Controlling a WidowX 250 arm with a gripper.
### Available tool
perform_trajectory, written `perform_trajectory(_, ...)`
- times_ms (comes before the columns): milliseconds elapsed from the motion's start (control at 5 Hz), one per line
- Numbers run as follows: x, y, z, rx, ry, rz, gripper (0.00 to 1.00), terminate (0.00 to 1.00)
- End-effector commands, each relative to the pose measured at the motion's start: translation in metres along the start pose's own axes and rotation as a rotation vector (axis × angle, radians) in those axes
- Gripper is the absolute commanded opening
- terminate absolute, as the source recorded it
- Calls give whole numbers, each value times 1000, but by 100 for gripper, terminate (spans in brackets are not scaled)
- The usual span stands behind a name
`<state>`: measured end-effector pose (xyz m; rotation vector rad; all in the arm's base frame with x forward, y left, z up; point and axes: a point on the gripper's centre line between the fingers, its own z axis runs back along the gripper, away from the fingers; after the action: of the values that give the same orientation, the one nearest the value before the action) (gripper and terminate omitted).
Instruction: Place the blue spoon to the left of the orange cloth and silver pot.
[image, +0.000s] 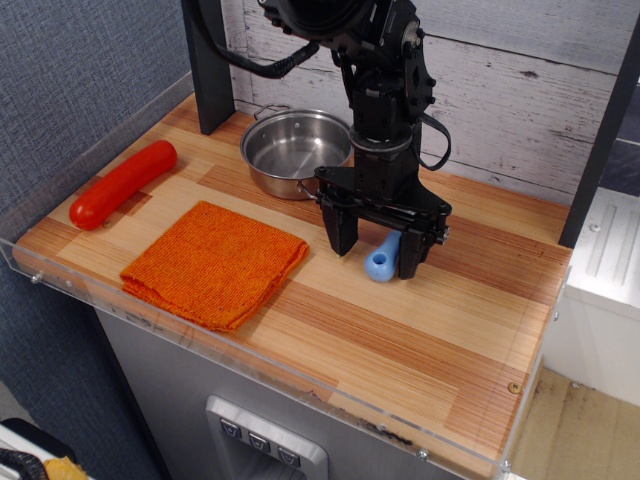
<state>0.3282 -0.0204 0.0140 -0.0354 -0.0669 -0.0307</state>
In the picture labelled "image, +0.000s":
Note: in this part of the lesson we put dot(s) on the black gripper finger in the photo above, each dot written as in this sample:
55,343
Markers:
341,226
414,249

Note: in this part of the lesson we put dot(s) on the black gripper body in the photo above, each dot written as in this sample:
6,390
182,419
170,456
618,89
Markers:
383,187

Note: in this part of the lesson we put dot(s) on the blue spoon with grey bowl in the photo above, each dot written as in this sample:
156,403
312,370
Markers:
380,265

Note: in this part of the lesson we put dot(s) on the orange knitted cloth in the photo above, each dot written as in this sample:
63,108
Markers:
214,267

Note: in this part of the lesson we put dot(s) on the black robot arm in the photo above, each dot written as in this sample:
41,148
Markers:
378,46

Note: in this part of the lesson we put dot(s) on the silver metal pot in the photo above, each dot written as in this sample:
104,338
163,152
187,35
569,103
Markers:
284,147

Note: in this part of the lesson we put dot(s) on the white side cabinet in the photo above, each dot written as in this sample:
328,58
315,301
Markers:
593,335

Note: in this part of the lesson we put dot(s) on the grey toy fridge cabinet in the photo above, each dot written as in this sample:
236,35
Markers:
171,385

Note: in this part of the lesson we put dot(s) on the silver dispenser button panel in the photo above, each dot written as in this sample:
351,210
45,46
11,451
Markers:
251,447

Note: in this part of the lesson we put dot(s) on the red plastic sausage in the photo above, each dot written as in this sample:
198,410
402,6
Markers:
94,206

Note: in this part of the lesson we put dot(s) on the dark grey right post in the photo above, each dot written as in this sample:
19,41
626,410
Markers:
610,124

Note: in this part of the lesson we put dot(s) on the clear acrylic guard rail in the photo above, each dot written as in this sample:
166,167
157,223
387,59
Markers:
440,365

